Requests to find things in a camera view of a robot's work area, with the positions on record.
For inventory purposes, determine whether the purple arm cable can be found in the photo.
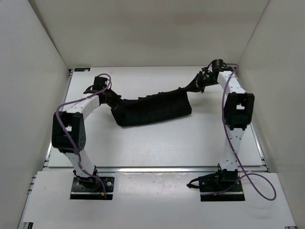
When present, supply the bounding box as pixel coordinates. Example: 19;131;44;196
221;62;277;201
55;73;112;194

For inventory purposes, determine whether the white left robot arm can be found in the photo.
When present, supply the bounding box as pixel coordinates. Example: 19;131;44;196
51;73;121;191

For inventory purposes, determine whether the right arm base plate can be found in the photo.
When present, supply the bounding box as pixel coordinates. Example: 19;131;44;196
187;168;245;202

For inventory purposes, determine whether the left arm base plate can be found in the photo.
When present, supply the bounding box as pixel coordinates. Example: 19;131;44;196
70;177;115;200

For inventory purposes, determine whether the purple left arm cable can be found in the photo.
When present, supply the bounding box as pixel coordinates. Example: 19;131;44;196
55;73;112;194

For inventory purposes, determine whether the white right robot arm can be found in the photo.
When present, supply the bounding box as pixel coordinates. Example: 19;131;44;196
190;59;254;191

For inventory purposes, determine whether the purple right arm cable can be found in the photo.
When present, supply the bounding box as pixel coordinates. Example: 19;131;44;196
221;62;277;201

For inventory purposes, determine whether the aluminium table rail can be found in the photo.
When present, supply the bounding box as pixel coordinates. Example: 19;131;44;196
98;167;217;173

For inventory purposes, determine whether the black pleated skirt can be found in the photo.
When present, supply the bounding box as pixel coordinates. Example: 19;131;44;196
111;88;192;127

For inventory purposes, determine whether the left blue table label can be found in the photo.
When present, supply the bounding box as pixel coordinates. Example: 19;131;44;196
74;68;91;72

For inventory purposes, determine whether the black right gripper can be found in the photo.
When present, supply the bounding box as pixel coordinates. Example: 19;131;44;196
184;72;219;94

